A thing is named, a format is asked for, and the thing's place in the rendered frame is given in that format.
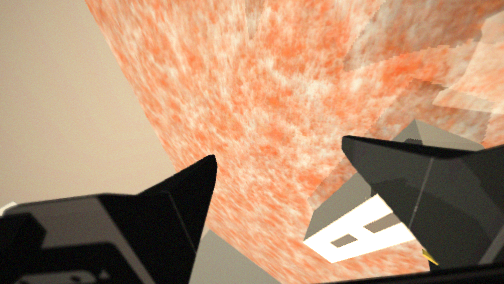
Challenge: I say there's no grey two-prong plug charger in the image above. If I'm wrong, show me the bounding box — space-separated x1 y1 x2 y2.
422 249 442 271

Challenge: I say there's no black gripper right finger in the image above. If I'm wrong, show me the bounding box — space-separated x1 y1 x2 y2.
341 135 504 269

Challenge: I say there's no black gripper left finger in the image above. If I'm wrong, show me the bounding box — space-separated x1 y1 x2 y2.
2 154 218 284

